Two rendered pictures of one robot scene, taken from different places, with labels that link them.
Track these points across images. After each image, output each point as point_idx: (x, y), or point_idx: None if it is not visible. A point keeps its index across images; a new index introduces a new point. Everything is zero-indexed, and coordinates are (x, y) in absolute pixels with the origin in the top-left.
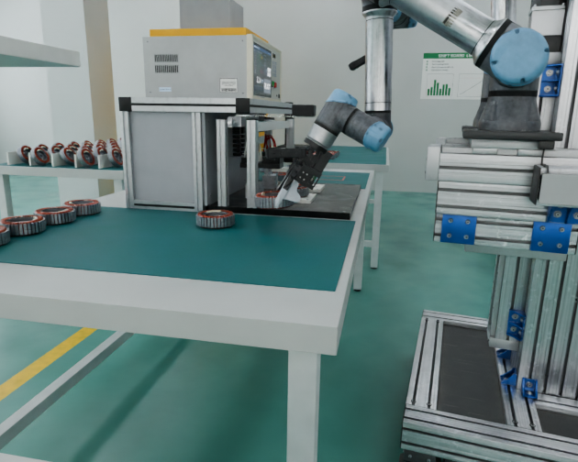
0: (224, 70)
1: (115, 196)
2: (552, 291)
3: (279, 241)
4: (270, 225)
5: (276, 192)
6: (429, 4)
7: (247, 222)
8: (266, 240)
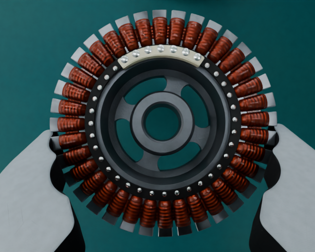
0: None
1: None
2: None
3: (19, 138)
4: (193, 107)
5: (236, 135)
6: None
7: (240, 32)
8: (25, 104)
